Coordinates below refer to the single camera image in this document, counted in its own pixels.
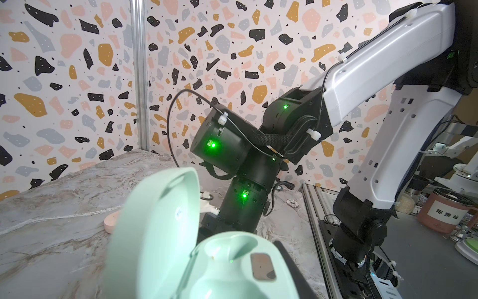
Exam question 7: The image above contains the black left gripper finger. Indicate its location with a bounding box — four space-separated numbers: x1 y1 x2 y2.
274 240 317 299

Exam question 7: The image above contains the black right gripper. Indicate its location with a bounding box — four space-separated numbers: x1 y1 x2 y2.
197 177 269 243

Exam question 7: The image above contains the mint green earbud charging case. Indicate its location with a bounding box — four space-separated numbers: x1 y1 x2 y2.
103 167 299 299

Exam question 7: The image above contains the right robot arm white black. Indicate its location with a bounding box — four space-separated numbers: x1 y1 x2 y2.
190 1 478 299

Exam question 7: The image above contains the pink earbud charging case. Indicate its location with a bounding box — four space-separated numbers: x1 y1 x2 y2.
103 211 120 234

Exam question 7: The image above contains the white poker chip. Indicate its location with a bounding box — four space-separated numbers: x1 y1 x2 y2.
286 199 299 208

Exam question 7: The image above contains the red labelled can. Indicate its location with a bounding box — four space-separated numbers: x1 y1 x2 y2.
417 188 473 234

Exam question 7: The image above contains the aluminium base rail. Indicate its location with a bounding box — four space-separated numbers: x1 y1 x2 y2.
301 183 342 299

